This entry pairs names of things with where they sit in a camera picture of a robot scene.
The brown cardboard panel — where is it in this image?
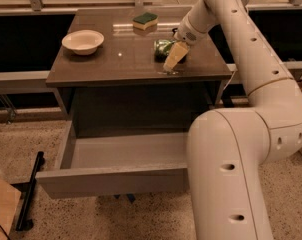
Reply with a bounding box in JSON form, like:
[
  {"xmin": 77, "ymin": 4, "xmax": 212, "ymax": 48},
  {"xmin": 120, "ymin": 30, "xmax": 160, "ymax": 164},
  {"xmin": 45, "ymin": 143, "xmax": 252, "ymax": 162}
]
[{"xmin": 0, "ymin": 178, "xmax": 21, "ymax": 240}]

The black bar on floor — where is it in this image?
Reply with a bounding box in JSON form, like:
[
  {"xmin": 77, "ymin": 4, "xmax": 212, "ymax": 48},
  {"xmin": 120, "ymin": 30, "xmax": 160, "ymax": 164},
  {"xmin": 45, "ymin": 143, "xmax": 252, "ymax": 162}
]
[{"xmin": 16, "ymin": 151, "xmax": 45, "ymax": 231}]

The grey open top drawer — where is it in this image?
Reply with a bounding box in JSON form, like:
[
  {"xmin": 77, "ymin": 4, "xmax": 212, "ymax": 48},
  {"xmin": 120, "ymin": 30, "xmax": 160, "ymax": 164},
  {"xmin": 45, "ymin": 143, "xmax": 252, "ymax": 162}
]
[{"xmin": 37, "ymin": 88, "xmax": 207, "ymax": 198}]

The green yellow sponge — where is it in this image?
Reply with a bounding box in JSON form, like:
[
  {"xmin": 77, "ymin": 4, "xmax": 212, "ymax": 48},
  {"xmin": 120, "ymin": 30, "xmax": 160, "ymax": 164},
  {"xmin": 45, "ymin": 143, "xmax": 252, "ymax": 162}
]
[{"xmin": 132, "ymin": 12, "xmax": 158, "ymax": 30}]

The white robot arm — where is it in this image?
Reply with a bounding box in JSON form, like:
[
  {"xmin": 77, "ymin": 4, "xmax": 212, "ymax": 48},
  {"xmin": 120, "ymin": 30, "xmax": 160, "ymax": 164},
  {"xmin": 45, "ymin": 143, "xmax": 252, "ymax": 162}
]
[{"xmin": 175, "ymin": 0, "xmax": 302, "ymax": 240}]

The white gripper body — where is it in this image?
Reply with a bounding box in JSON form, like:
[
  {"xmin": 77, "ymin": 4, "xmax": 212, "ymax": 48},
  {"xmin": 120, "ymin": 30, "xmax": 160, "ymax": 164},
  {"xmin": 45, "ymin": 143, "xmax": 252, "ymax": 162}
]
[{"xmin": 174, "ymin": 15, "xmax": 207, "ymax": 46}]

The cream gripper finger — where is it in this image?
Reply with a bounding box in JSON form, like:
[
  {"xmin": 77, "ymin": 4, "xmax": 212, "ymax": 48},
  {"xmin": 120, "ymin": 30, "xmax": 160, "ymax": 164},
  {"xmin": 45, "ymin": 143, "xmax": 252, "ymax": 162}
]
[{"xmin": 163, "ymin": 41, "xmax": 190, "ymax": 72}]

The black rectangular device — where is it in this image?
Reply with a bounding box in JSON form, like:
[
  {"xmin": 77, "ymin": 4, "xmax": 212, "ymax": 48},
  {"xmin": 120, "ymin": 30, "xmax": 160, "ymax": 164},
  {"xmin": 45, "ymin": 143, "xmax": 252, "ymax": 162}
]
[{"xmin": 172, "ymin": 27, "xmax": 178, "ymax": 39}]

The grey cabinet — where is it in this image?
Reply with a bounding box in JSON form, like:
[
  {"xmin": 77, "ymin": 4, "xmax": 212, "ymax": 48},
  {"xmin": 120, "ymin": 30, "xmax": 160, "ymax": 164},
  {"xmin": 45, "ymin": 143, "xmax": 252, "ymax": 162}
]
[{"xmin": 47, "ymin": 7, "xmax": 230, "ymax": 137}]

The white ceramic bowl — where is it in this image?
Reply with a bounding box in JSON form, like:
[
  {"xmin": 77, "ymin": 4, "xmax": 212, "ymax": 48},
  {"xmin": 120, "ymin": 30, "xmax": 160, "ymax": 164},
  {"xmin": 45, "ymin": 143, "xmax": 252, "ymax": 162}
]
[{"xmin": 62, "ymin": 30, "xmax": 104, "ymax": 56}]

